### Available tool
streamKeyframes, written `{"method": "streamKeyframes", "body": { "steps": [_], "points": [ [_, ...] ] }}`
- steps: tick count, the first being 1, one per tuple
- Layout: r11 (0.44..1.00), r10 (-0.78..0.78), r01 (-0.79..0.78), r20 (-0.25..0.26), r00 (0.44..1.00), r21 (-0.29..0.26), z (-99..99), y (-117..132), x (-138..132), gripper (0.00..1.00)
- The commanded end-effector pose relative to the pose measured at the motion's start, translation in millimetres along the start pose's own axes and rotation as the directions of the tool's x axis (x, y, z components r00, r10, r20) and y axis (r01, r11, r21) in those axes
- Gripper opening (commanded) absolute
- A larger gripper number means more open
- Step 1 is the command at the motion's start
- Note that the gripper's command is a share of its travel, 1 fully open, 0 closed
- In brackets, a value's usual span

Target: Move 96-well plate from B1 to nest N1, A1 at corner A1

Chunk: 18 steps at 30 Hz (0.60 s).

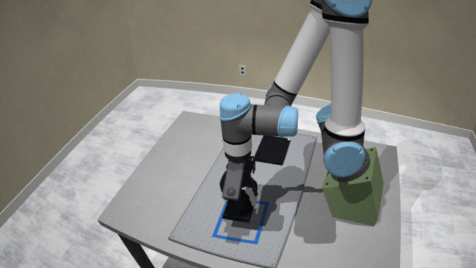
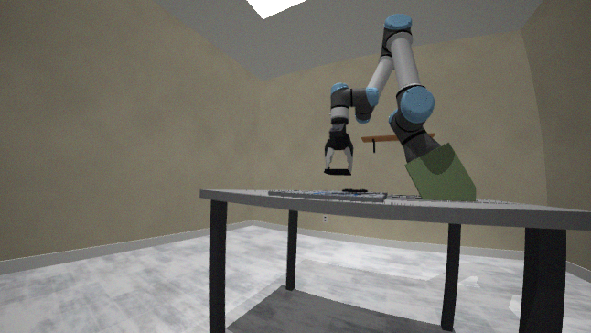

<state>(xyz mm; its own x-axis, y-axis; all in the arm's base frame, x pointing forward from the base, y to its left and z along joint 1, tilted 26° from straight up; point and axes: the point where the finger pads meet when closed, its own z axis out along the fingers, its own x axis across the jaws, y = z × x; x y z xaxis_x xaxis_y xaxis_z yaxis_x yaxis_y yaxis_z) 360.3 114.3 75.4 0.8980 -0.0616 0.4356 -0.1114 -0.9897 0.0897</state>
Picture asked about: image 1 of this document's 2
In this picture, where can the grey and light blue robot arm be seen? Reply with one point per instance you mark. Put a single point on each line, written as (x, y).
(342, 129)

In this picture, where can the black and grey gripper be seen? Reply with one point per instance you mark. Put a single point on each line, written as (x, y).
(250, 184)

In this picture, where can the blue tape outline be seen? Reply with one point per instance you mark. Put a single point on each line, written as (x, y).
(242, 240)

